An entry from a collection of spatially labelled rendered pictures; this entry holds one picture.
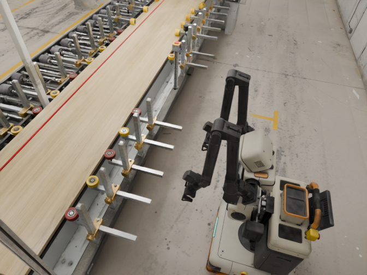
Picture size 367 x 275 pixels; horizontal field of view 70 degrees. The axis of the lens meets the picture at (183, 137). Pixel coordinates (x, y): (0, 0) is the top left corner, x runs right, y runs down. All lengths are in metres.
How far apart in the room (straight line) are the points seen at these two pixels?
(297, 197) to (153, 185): 1.54
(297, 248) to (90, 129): 1.69
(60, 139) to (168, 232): 1.28
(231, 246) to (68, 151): 1.48
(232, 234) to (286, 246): 0.63
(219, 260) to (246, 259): 0.21
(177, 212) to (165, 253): 0.41
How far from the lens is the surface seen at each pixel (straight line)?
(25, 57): 2.40
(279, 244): 1.85
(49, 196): 1.91
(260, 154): 1.42
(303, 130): 3.85
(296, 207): 1.89
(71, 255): 2.00
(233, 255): 2.30
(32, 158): 2.17
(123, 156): 1.85
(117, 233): 1.76
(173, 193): 2.82
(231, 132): 1.14
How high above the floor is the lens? 2.40
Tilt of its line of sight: 46 degrees down
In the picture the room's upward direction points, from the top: 3 degrees clockwise
